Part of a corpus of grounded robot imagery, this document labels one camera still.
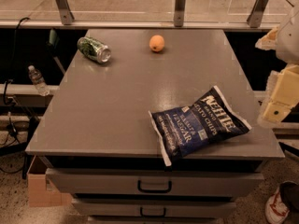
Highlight drawer black handle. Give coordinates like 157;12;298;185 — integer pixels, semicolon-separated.
137;180;172;194
139;207;166;217

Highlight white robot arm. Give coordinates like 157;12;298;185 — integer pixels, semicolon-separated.
255;4;299;128

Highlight top drawer black handle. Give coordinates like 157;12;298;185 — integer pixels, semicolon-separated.
137;180;172;194

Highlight white red sneaker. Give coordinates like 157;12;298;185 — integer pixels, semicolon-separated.
265;181;299;224

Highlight green soda can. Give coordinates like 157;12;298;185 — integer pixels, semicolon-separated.
78;36;111;63

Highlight grey drawer cabinet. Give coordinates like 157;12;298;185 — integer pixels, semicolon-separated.
27;29;282;224

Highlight orange fruit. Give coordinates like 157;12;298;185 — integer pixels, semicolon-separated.
149;35;164;52

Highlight clear plastic water bottle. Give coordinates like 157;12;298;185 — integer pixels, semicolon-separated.
28;65;50;96

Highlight right metal railing bracket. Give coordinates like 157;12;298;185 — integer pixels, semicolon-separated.
247;0;269;28

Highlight middle metal railing bracket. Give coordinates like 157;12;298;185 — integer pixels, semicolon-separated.
174;0;186;27

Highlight left metal railing bracket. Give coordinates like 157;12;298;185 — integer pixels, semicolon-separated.
55;0;74;25

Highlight metal railing bracket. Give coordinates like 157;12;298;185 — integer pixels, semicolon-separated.
174;0;186;27
55;0;74;25
247;0;269;28

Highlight yellow-white gripper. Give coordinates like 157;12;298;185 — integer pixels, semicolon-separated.
255;27;299;128

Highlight blue Kettle chips bag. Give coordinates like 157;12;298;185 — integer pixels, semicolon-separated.
149;86;251;167

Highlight cardboard box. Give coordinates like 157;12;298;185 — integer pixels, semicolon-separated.
26;155;74;208

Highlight black cable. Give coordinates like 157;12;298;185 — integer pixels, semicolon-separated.
0;16;32;175

